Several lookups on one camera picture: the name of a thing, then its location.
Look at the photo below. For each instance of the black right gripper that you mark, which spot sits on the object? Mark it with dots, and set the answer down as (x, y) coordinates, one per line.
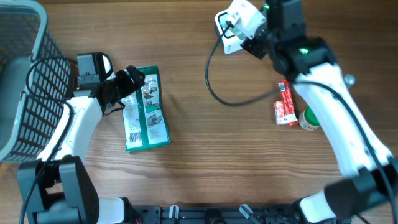
(250, 46)

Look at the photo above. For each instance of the green lid jar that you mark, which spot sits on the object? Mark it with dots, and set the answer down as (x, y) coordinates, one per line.
(308, 121)

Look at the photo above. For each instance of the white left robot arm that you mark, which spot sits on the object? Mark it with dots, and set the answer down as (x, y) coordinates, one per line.
(56, 187)

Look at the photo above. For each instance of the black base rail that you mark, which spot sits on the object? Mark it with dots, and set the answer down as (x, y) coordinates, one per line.
(269, 214)

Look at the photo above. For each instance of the teal small packet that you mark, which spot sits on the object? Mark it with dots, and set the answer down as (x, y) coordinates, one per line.
(238, 33)

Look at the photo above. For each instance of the green 3M package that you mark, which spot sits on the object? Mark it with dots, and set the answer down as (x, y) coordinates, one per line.
(144, 121)

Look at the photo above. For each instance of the grey plastic basket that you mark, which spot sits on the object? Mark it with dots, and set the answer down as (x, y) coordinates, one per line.
(32, 68)

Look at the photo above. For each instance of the white barcode scanner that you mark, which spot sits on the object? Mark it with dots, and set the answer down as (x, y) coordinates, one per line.
(230, 42)

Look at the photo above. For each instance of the red stick packet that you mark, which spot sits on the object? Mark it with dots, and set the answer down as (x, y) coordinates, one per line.
(289, 116)

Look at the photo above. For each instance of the pink tissue box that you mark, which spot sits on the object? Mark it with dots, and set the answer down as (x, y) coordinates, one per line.
(280, 113)

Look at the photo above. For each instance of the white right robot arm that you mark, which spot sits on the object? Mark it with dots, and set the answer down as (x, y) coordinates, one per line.
(369, 169)

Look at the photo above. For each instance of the yellow liquid bottle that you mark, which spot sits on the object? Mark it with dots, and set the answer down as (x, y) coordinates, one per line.
(349, 80)

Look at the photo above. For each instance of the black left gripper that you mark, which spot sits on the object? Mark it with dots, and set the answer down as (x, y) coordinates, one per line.
(127, 86)

